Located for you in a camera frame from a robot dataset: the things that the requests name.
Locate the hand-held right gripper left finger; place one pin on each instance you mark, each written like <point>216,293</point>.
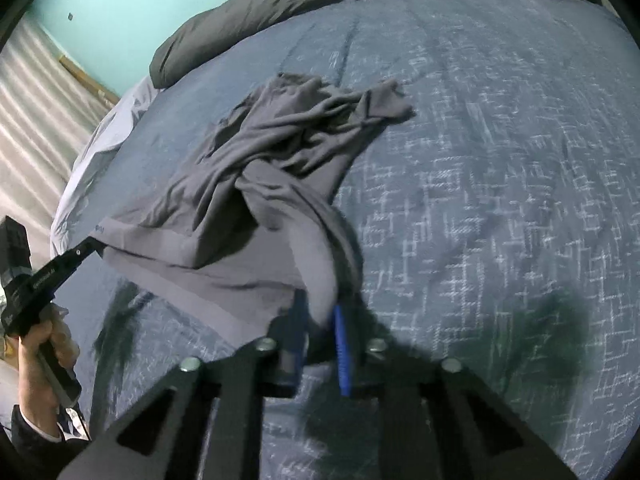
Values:
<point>299,332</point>

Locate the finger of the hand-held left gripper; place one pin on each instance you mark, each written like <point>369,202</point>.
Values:
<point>85,251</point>

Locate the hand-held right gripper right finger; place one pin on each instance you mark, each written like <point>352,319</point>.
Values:
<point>342,350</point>

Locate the grey shirt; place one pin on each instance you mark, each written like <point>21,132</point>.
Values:
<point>250,185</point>

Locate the person's left forearm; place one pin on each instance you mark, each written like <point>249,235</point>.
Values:
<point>35,435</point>

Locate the person's left hand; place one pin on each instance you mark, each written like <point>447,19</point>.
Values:
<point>42,360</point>

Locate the white bed sheet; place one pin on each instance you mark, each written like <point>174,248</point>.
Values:
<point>110,130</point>

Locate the wooden baseboard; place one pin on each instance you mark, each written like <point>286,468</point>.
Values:
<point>87,77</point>

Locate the blue patterned blanket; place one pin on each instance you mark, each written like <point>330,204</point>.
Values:
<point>475,185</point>

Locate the dark grey duvet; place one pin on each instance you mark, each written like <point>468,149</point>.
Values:
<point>250,25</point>

